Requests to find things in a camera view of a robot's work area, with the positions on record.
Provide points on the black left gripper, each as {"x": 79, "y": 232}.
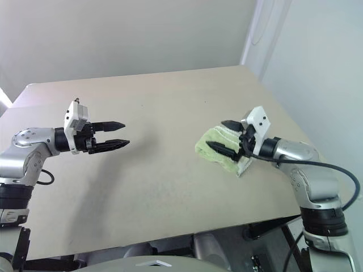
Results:
{"x": 85, "y": 141}

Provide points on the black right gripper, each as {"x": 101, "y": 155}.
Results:
{"x": 247, "y": 141}

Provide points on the light green towel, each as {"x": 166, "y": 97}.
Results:
{"x": 207, "y": 150}

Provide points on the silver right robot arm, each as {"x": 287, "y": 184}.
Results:
{"x": 314, "y": 181}

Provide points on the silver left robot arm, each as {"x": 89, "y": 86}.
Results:
{"x": 28, "y": 147}

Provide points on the white panel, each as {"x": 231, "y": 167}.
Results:
{"x": 4, "y": 102}

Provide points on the large grey rounded shape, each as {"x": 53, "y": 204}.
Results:
{"x": 211, "y": 252}

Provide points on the small grey rounded shape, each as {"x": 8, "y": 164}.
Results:
{"x": 139, "y": 250}

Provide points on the black table leg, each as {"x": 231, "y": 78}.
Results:
{"x": 292, "y": 243}

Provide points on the silver robot torso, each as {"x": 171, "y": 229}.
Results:
{"x": 127, "y": 265}

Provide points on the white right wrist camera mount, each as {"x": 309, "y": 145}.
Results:
{"x": 259, "y": 122}

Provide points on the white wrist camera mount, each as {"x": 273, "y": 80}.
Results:
{"x": 74, "y": 113}
{"x": 259, "y": 122}

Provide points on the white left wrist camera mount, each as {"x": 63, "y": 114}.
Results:
{"x": 74, "y": 113}

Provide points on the black table frame bracket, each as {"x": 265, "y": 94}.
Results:
{"x": 269, "y": 228}

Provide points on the black table frame bar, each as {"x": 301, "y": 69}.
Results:
{"x": 54, "y": 260}

